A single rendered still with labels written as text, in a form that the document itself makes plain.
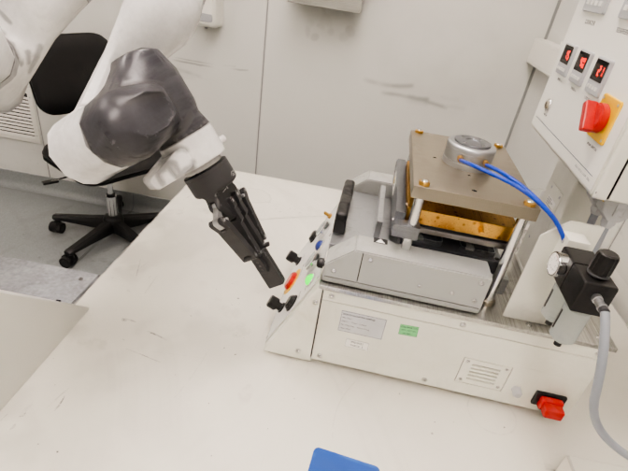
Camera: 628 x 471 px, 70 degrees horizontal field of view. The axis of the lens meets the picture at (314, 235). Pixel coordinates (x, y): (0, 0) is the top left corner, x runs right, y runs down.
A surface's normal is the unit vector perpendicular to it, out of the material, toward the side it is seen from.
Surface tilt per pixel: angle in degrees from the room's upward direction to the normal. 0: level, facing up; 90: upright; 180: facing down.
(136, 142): 90
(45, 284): 0
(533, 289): 90
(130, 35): 98
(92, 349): 0
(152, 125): 56
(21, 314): 90
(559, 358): 90
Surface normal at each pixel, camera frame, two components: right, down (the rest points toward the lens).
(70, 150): -0.47, 0.47
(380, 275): -0.17, 0.50
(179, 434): 0.14, -0.84
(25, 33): 0.07, 0.42
